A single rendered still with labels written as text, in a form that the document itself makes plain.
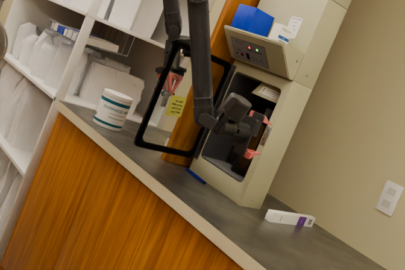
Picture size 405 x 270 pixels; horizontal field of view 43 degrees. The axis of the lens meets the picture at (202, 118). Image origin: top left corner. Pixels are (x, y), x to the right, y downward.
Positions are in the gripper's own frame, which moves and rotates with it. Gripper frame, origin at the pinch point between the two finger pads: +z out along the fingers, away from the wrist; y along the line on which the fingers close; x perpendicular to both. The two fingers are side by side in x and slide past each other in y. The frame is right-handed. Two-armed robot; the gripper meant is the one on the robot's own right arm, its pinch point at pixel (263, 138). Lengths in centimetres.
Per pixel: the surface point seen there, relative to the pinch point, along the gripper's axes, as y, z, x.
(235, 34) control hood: 29.6, 1.5, 33.0
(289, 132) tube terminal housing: 3.9, 20.9, 8.9
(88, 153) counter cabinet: -35, -16, 72
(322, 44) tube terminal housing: 36.3, 18.3, 8.1
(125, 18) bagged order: 24, 14, 137
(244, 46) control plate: 26.4, 4.4, 29.5
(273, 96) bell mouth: 13.6, 15.7, 17.5
